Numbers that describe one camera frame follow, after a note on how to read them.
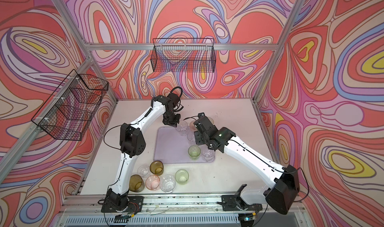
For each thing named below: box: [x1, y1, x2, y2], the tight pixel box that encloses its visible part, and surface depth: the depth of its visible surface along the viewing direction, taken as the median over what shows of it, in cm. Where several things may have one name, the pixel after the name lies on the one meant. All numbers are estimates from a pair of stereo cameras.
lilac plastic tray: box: [153, 126, 216, 164], surface depth 94 cm
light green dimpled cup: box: [175, 169, 190, 185], surface depth 79 cm
